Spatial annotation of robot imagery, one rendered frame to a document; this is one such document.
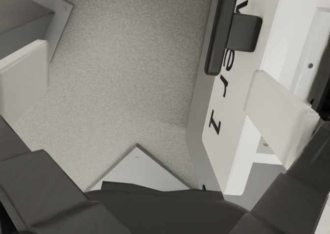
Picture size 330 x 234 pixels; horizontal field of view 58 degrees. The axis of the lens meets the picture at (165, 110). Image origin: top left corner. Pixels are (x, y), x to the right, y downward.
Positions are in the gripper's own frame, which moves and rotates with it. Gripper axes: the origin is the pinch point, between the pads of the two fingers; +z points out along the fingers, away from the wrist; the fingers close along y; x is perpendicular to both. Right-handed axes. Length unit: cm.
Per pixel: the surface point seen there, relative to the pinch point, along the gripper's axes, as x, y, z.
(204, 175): -45, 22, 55
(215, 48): 1.6, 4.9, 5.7
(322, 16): 4.9, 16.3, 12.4
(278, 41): 3.0, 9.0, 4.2
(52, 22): -14, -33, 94
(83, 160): -72, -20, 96
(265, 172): -21.8, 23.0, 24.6
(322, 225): -16.6, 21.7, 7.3
